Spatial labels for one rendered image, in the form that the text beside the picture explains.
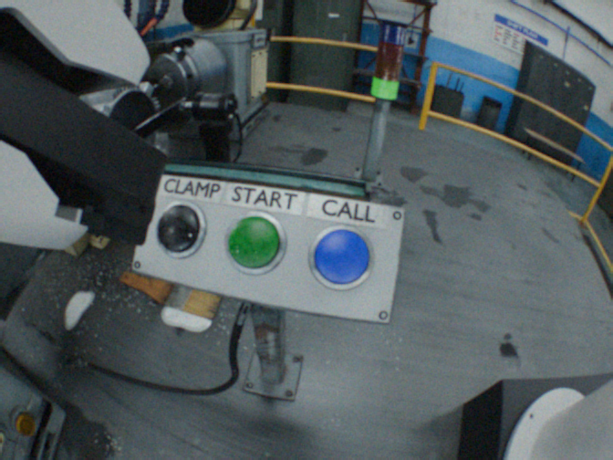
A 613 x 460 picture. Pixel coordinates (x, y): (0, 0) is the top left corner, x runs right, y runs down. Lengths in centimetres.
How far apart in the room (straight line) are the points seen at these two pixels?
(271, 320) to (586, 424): 32
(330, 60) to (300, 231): 338
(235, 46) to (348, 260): 78
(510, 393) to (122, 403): 50
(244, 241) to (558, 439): 35
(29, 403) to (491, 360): 69
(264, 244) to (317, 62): 343
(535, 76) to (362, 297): 538
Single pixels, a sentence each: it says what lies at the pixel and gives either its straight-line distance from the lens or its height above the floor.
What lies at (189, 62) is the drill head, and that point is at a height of 110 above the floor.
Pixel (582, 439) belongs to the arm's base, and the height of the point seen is 100.
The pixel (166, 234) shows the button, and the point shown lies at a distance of 18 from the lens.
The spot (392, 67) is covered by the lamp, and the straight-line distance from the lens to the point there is 66.
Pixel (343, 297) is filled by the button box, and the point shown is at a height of 105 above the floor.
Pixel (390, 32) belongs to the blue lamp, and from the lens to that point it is 65.
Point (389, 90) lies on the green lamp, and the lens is 67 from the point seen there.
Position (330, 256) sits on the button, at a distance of 16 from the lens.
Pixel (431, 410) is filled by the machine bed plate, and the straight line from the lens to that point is 44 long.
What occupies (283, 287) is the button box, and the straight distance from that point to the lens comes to 16.
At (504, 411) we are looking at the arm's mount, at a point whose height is 90.
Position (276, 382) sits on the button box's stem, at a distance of 40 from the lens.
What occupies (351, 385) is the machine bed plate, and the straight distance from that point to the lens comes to 41.
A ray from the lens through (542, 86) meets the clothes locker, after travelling 555.
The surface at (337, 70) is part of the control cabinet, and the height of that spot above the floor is 65.
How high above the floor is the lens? 118
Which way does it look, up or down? 41 degrees down
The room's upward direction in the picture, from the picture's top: 5 degrees clockwise
